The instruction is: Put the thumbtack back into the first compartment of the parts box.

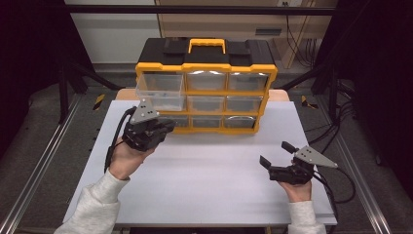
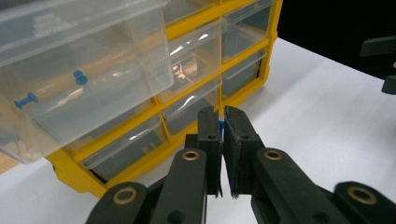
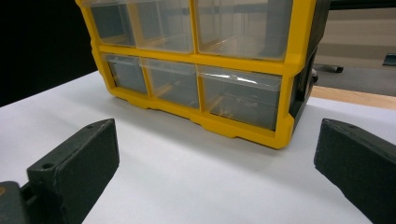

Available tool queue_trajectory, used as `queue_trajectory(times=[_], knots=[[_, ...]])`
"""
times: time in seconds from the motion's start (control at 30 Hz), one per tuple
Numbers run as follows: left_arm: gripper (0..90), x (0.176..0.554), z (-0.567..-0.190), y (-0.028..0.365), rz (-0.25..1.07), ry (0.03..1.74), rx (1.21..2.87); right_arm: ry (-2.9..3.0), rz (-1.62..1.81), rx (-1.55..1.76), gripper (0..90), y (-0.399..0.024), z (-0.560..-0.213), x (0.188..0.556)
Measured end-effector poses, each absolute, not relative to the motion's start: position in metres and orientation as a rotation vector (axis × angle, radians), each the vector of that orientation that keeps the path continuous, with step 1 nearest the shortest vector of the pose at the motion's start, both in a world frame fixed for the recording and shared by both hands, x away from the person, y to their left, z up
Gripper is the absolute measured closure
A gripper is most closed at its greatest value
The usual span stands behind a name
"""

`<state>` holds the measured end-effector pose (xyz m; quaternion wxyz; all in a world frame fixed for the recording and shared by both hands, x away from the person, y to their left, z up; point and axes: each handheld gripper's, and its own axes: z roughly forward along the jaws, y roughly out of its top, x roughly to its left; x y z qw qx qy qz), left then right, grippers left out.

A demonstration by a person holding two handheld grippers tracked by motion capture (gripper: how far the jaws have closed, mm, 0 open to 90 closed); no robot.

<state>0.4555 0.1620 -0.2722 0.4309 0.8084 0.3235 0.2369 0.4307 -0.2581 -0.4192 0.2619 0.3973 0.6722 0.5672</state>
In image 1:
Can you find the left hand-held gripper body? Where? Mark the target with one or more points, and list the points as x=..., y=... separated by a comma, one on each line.
x=142, y=135

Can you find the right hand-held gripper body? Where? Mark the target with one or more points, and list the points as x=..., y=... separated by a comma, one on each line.
x=289, y=175

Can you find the small transparent drawer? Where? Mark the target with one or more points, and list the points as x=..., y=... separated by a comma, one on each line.
x=162, y=84

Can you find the yellow black organizer case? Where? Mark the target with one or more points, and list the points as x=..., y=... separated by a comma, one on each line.
x=207, y=67

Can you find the person's right hand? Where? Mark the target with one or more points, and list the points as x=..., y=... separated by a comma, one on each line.
x=297, y=191

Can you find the person's left hand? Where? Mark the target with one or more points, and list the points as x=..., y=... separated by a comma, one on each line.
x=125, y=161

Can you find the wooden table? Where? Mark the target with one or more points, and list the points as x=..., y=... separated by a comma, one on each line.
x=128, y=95

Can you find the yellow black hazard tape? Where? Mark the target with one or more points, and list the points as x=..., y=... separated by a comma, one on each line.
x=99, y=101
x=307, y=102

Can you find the grid of clear plastic bins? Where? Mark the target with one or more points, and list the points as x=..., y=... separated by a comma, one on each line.
x=206, y=81

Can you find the black metal stand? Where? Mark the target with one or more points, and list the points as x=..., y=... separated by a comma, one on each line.
x=332, y=97
x=63, y=97

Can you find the white table board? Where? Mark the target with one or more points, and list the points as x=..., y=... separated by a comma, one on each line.
x=195, y=201

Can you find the black curtain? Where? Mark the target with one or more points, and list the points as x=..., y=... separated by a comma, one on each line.
x=29, y=65
x=383, y=81

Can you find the aluminium floor rail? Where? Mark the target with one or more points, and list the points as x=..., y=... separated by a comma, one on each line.
x=39, y=169
x=373, y=211

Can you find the black overhead frame bar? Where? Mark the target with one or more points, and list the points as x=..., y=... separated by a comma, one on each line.
x=195, y=9

